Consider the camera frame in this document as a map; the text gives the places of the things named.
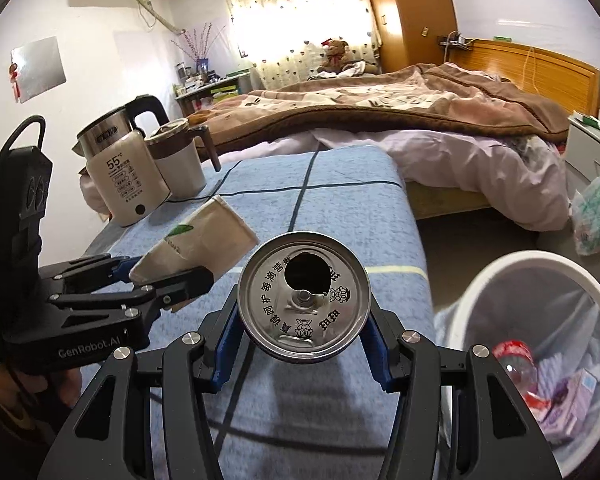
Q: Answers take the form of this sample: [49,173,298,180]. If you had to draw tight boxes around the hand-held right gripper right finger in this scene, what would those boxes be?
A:
[360,300,563,480]

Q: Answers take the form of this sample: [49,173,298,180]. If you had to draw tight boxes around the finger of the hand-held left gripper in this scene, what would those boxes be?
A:
[39,254,142,292]
[49,265,216,333]

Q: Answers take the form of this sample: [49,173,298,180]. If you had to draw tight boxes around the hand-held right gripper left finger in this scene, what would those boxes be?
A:
[37,302,253,480]

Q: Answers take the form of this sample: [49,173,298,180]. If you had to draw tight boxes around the grey packet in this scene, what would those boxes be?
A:
[129,195,259,283]

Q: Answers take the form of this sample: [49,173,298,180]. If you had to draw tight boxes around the red cartoon drink can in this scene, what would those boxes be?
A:
[237,231,372,363]

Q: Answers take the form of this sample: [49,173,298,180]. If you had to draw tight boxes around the clear bottle with red label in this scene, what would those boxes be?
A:
[491,340,543,408]

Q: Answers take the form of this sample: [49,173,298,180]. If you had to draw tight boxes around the white round trash bin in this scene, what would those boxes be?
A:
[434,251,600,480]

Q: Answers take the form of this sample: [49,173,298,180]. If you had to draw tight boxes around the purple drink carton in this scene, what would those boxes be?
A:
[537,367,598,441]

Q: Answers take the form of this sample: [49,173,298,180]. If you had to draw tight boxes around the person's left hand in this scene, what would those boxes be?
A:
[0,365,83,411]

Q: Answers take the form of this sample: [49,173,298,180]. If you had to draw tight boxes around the cream electric kettle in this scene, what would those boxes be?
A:
[72,94,173,228]

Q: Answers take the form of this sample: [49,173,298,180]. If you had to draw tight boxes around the cream mug with brown band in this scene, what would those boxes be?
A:
[144,119,222,200]

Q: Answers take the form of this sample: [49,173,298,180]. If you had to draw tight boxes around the blue checked tablecloth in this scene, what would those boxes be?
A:
[80,147,433,480]

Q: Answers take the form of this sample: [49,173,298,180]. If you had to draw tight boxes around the pale blue bin liner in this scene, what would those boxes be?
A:
[472,265,600,480]

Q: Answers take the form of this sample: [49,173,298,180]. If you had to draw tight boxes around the cluttered desk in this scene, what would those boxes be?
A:
[172,60,253,116]

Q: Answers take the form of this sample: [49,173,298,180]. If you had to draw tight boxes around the purple flower branches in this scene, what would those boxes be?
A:
[170,22,216,61]

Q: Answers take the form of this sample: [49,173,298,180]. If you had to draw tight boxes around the brown blanket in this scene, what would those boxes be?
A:
[187,62,571,148]

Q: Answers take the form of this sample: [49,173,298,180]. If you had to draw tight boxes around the green and white plastic bag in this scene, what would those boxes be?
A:
[570,170,600,256]

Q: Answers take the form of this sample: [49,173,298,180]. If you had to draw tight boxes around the white air conditioner pipe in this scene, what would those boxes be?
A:
[130,0,188,36]

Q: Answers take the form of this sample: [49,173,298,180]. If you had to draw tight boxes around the brown teddy bear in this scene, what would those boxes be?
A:
[317,37,351,75]

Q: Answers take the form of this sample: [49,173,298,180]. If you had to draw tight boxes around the white nightstand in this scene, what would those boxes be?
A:
[562,110,600,196]

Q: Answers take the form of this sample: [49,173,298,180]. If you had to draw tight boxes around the black bedside shelf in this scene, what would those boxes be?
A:
[437,32,473,51]

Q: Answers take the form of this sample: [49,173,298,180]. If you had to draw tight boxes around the wooden bed headboard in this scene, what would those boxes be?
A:
[452,37,600,116]

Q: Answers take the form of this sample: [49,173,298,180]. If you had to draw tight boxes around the wooden wardrobe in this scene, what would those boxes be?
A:
[360,0,458,68]

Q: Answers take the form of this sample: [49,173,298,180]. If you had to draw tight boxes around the silver wall sheet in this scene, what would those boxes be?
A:
[10,36,67,104]

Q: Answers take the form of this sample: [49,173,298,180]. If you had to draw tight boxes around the white charging cable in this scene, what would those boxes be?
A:
[525,45,541,96]

